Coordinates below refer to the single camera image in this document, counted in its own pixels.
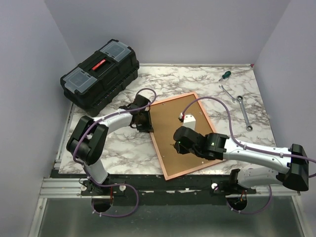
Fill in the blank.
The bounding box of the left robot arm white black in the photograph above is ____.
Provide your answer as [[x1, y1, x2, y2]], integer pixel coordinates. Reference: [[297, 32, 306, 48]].
[[66, 94, 154, 195]]

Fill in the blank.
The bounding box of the red wooden picture frame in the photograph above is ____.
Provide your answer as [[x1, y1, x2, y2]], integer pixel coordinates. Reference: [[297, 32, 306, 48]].
[[150, 92, 222, 180]]

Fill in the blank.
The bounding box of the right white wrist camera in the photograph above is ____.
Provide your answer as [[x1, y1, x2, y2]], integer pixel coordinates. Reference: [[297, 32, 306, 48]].
[[179, 113, 196, 130]]

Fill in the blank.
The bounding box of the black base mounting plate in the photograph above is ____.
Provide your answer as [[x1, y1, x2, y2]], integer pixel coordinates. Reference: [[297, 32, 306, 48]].
[[81, 174, 256, 206]]

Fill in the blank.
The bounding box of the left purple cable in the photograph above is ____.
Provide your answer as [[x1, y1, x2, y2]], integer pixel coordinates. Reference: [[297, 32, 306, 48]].
[[73, 87, 158, 191]]

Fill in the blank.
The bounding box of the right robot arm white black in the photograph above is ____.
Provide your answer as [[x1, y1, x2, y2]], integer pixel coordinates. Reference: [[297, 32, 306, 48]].
[[173, 126, 309, 194]]

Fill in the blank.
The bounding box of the green handled screwdriver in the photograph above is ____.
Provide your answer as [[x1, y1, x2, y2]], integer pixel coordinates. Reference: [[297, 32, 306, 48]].
[[219, 71, 232, 81]]

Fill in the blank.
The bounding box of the aluminium rail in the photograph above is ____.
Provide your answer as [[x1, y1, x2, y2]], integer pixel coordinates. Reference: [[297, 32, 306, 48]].
[[39, 178, 301, 198]]

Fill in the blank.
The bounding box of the black plastic toolbox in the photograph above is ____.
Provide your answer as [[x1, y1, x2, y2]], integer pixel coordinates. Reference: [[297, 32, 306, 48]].
[[60, 39, 140, 117]]

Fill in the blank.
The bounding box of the small silver open wrench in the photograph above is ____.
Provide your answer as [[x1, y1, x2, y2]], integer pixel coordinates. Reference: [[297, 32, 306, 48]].
[[219, 85, 236, 103]]

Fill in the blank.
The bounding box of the silver ratchet wrench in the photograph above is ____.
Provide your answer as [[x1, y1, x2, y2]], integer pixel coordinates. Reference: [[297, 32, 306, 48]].
[[237, 96, 253, 131]]

